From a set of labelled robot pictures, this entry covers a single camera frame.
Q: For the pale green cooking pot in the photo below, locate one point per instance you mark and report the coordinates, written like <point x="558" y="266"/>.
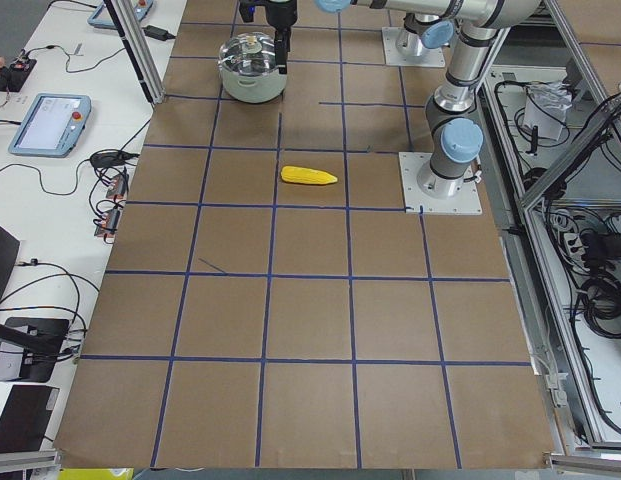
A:
<point x="254" y="90"/>

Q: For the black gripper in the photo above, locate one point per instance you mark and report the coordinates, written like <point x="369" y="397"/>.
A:
<point x="281" y="14"/>

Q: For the near blue teach pendant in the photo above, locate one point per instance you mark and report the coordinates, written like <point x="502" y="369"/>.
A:
<point x="52" y="125"/>

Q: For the black power adapter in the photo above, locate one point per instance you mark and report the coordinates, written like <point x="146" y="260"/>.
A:
<point x="157" y="33"/>

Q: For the aluminium frame post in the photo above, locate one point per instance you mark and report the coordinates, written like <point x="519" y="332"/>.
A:
<point x="135" y="44"/>

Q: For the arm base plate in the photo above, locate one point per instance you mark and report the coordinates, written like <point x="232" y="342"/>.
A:
<point x="426" y="193"/>
<point x="403" y="48"/>

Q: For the glass pot lid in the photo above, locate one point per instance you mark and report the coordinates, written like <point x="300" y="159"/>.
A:
<point x="249" y="54"/>

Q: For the yellow corn cob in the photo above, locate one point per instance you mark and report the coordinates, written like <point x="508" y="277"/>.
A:
<point x="307" y="176"/>

